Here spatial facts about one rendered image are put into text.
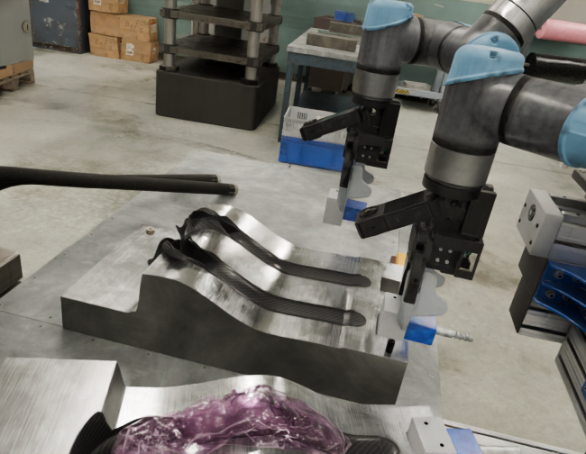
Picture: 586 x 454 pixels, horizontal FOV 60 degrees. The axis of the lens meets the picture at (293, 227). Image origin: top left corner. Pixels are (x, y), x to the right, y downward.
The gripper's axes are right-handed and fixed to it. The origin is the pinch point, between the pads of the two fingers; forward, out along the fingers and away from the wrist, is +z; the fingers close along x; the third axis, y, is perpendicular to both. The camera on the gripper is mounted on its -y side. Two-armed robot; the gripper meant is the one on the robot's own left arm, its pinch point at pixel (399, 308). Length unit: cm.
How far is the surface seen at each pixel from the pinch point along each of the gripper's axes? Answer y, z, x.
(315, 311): -11.6, 4.2, 0.9
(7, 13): -85, -25, 35
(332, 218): -13.3, 0.6, 26.7
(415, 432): 3.1, 4.9, -17.0
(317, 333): -10.4, 3.7, -4.9
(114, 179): -58, 2, 27
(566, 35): 159, -19, 544
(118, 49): -362, 79, 583
